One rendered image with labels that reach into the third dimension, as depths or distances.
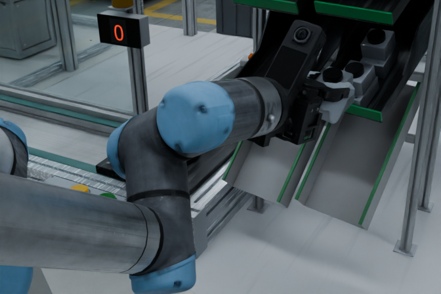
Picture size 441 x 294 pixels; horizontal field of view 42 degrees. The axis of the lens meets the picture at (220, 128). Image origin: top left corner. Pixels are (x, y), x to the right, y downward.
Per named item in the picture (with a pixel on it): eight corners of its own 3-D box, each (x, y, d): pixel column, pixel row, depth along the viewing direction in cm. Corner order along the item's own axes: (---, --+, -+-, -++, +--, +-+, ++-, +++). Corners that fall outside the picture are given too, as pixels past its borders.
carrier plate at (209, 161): (188, 200, 117) (188, 191, 117) (96, 172, 128) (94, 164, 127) (242, 149, 136) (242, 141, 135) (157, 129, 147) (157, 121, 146)
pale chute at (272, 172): (287, 209, 107) (278, 202, 104) (231, 186, 115) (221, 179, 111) (346, 76, 112) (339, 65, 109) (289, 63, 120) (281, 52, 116)
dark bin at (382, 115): (381, 123, 93) (377, 91, 88) (311, 104, 101) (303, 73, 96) (448, 16, 106) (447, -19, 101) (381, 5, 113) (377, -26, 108)
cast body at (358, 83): (361, 114, 95) (356, 84, 91) (338, 107, 98) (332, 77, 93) (385, 80, 99) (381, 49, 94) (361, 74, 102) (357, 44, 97)
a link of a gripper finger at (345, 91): (330, 92, 86) (291, 93, 80) (333, 81, 85) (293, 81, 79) (355, 103, 82) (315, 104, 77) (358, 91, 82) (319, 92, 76)
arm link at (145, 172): (103, 206, 70) (163, 182, 63) (100, 120, 74) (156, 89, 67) (152, 212, 76) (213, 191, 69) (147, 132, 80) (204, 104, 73)
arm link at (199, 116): (139, 100, 65) (192, 71, 59) (201, 92, 73) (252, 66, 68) (161, 167, 64) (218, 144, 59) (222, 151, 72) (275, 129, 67)
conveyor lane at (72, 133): (191, 235, 122) (189, 195, 117) (-72, 150, 159) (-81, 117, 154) (251, 173, 144) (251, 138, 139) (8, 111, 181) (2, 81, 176)
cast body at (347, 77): (333, 125, 89) (334, 88, 84) (309, 115, 91) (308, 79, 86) (360, 95, 93) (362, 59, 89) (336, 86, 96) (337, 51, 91)
